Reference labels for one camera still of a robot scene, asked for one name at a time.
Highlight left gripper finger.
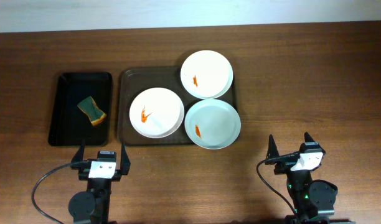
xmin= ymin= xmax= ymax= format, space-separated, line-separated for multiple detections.
xmin=71 ymin=139 xmax=85 ymax=163
xmin=120 ymin=144 xmax=131 ymax=175

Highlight green yellow sponge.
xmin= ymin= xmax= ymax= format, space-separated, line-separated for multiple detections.
xmin=77 ymin=96 xmax=107 ymax=126

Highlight white plate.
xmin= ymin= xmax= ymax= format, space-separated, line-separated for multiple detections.
xmin=129 ymin=87 xmax=185 ymax=139
xmin=180 ymin=50 xmax=233 ymax=100

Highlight pale blue plate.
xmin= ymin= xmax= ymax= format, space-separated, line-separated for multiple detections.
xmin=184 ymin=99 xmax=242 ymax=150

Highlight white plate back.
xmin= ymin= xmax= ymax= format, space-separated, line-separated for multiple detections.
xmin=180 ymin=50 xmax=233 ymax=100

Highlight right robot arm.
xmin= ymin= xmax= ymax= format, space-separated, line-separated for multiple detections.
xmin=264 ymin=133 xmax=338 ymax=223

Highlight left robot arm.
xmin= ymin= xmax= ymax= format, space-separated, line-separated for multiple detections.
xmin=68 ymin=142 xmax=131 ymax=224

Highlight black small tray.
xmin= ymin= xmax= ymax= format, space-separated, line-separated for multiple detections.
xmin=48 ymin=72 xmax=113 ymax=146

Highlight brown large serving tray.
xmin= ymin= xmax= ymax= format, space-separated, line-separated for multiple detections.
xmin=118 ymin=67 xmax=238 ymax=146

